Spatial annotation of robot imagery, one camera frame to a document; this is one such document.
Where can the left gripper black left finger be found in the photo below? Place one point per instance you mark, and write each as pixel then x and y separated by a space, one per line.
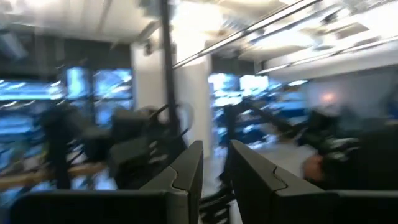
pixel 174 193

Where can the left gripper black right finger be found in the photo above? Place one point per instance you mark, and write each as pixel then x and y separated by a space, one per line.
pixel 264 193

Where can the person's hand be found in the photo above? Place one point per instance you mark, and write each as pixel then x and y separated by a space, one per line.
pixel 312 168

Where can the person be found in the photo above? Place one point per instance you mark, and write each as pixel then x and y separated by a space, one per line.
pixel 373 155
pixel 130 130

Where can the grey backpack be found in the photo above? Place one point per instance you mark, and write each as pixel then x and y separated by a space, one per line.
pixel 186 116

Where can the LED light bar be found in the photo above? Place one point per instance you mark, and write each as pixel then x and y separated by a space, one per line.
pixel 245 31
pixel 326 55

